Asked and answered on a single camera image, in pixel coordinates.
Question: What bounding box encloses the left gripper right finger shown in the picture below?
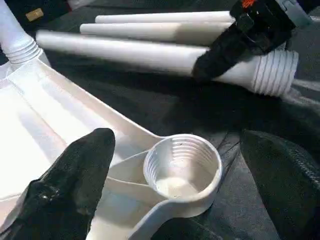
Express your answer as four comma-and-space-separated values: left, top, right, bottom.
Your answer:
239, 129, 320, 240

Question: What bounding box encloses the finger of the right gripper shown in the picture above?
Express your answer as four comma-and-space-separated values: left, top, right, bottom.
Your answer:
191, 23, 252, 82

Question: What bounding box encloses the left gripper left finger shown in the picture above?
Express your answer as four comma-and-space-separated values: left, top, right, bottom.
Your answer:
0, 127, 117, 240

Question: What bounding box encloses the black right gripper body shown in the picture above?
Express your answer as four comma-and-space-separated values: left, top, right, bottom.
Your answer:
233, 0, 297, 56

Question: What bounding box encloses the white plastic table top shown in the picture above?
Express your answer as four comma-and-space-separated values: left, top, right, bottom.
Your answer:
0, 57, 224, 240

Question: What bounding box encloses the white plastic table leg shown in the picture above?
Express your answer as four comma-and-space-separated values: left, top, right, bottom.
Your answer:
79, 21, 236, 47
35, 31, 300, 98
0, 0, 45, 66
94, 11, 237, 26

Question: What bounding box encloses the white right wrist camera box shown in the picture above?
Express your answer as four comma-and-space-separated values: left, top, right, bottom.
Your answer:
281, 0, 314, 29

